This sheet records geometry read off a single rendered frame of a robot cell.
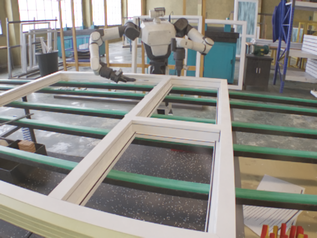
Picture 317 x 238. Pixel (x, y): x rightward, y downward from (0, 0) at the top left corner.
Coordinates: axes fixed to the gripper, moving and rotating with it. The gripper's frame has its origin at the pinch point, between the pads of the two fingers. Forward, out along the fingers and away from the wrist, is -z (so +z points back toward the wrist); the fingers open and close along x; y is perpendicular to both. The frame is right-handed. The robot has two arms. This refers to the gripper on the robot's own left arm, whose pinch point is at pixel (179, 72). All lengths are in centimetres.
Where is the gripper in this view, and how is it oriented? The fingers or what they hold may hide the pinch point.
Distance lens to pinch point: 177.8
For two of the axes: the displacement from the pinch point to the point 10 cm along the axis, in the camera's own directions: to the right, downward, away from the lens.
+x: -2.5, 3.8, -8.9
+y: 9.7, 1.0, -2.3
